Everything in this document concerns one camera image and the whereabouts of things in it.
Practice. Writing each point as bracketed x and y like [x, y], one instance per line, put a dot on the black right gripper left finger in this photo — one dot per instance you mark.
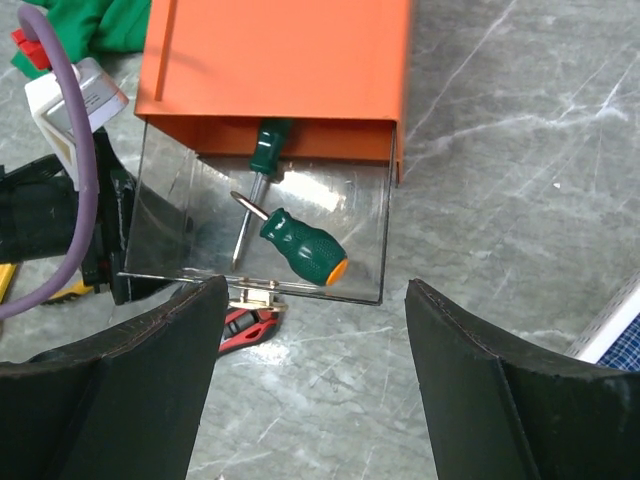
[124, 403]

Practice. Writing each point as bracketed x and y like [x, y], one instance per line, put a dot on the red black utility knife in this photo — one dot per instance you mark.
[246, 328]

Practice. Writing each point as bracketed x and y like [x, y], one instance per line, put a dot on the clear top drawer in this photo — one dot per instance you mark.
[186, 226]

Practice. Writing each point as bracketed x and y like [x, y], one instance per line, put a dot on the yellow black long-nose pliers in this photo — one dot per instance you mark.
[71, 293]

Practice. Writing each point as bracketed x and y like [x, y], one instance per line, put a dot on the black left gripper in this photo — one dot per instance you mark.
[38, 218]

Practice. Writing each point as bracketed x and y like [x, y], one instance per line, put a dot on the long green screwdriver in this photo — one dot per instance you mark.
[271, 138]

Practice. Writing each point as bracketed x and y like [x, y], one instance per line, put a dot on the blue checked cloth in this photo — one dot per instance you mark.
[624, 354]

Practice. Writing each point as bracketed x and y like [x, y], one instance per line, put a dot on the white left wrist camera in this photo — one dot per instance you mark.
[102, 98]

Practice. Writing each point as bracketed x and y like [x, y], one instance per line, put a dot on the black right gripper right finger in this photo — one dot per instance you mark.
[500, 407]

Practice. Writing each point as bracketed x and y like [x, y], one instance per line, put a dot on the green cloth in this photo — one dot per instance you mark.
[98, 28]

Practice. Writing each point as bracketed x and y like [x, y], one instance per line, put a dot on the white perforated basket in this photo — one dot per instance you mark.
[608, 325]

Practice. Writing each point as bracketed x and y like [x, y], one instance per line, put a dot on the orange drawer box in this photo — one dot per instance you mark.
[212, 70]

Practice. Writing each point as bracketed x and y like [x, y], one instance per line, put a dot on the stubby green screwdriver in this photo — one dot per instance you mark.
[312, 253]

